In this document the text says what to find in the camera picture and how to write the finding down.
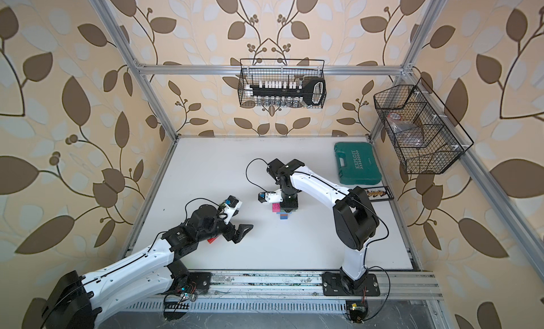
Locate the black tray of bits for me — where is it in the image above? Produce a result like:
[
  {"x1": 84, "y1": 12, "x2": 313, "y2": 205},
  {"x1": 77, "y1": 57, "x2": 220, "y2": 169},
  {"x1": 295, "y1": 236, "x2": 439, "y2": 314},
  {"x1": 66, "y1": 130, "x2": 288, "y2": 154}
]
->
[{"x1": 364, "y1": 186, "x2": 394, "y2": 202}]

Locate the back wire basket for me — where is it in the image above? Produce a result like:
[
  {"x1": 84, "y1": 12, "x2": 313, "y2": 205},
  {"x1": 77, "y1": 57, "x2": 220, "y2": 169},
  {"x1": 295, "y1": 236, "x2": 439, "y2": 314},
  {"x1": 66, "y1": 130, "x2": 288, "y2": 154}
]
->
[{"x1": 237, "y1": 58, "x2": 327, "y2": 109}]

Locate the black socket tool set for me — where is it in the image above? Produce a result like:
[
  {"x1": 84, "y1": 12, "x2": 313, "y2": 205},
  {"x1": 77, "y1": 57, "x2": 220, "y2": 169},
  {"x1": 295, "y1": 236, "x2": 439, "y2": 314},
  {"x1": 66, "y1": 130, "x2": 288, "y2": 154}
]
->
[{"x1": 238, "y1": 78, "x2": 327, "y2": 108}]

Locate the right wall wire basket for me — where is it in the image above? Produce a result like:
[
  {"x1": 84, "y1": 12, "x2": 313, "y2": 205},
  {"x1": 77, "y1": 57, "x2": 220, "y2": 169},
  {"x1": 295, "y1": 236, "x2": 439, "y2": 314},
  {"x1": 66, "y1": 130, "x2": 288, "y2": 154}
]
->
[{"x1": 373, "y1": 78, "x2": 474, "y2": 175}]

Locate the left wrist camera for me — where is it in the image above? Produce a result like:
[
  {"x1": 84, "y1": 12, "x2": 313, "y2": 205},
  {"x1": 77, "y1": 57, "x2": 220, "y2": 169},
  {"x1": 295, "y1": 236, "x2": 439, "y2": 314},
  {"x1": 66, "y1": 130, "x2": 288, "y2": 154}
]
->
[{"x1": 218, "y1": 195, "x2": 242, "y2": 224}]

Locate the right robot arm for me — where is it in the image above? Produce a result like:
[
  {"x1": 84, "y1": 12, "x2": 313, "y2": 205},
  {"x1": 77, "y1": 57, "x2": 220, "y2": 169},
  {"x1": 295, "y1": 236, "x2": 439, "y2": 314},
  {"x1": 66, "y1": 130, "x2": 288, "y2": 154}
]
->
[{"x1": 259, "y1": 159, "x2": 381, "y2": 293}]

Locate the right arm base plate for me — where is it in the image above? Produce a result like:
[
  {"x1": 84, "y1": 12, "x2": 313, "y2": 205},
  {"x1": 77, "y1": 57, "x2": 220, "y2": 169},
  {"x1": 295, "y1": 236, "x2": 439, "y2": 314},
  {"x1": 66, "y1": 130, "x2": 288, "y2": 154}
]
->
[{"x1": 321, "y1": 270, "x2": 381, "y2": 296}]

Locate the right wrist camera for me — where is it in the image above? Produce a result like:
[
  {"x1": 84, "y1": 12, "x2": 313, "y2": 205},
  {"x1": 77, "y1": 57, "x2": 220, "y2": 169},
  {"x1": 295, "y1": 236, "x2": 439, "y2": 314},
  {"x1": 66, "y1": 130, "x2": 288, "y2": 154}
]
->
[{"x1": 258, "y1": 190, "x2": 283, "y2": 204}]

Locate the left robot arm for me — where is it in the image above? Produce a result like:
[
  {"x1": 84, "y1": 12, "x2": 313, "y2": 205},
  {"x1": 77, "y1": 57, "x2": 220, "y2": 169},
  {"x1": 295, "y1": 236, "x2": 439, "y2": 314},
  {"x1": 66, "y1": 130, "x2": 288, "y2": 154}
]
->
[{"x1": 39, "y1": 201, "x2": 253, "y2": 328}]

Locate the green plastic tool case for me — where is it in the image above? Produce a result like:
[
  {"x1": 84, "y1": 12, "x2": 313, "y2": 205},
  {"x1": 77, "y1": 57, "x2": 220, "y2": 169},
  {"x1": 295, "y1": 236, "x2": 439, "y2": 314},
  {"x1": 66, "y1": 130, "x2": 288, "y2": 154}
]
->
[{"x1": 334, "y1": 142, "x2": 382, "y2": 185}]

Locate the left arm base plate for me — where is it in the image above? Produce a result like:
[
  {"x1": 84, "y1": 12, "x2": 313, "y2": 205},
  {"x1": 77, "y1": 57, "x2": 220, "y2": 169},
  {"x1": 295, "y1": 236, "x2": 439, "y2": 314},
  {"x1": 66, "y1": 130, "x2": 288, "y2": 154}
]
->
[{"x1": 164, "y1": 272, "x2": 212, "y2": 295}]

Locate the aluminium front rail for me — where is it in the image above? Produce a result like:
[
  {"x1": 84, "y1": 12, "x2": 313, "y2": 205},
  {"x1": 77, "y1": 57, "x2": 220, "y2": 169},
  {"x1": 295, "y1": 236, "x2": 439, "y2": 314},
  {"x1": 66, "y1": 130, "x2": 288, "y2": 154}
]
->
[{"x1": 127, "y1": 269, "x2": 443, "y2": 300}]

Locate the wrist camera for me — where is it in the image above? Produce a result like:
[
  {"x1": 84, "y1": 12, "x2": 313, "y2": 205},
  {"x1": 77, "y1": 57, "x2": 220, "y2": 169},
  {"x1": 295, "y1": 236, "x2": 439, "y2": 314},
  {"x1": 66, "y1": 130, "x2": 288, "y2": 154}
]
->
[
  {"x1": 258, "y1": 190, "x2": 283, "y2": 204},
  {"x1": 218, "y1": 195, "x2": 242, "y2": 224}
]

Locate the plastic bag in basket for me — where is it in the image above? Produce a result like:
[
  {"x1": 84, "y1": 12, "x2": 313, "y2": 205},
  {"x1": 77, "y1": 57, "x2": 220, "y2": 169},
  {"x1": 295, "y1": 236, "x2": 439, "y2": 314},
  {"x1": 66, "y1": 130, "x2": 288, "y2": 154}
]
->
[{"x1": 387, "y1": 113, "x2": 424, "y2": 148}]

